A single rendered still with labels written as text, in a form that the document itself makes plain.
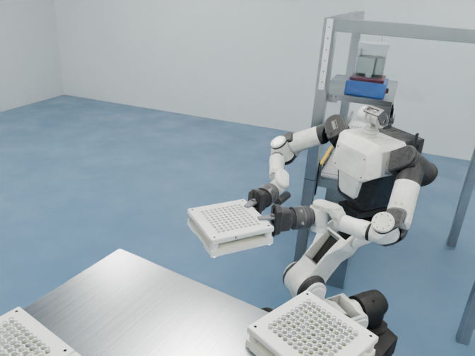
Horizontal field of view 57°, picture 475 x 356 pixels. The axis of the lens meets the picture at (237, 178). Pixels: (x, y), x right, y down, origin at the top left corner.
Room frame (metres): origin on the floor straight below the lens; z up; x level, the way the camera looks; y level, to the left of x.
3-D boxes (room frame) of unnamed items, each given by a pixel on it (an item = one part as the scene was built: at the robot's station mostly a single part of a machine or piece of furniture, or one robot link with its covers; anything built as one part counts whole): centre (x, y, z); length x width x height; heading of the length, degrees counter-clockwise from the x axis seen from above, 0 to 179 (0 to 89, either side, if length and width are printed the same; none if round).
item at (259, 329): (0.88, -0.22, 0.94); 0.25 x 0.24 x 0.02; 43
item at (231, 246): (1.42, 0.02, 0.92); 0.24 x 0.24 x 0.02; 27
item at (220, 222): (1.42, 0.02, 0.96); 0.25 x 0.24 x 0.02; 27
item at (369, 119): (1.71, -0.53, 1.30); 0.10 x 0.07 x 0.09; 28
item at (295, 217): (1.45, -0.20, 0.96); 0.12 x 0.10 x 0.13; 109
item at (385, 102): (2.50, -0.68, 1.26); 0.62 x 0.38 x 0.04; 160
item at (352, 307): (1.71, -0.55, 0.28); 0.21 x 0.20 x 0.13; 118
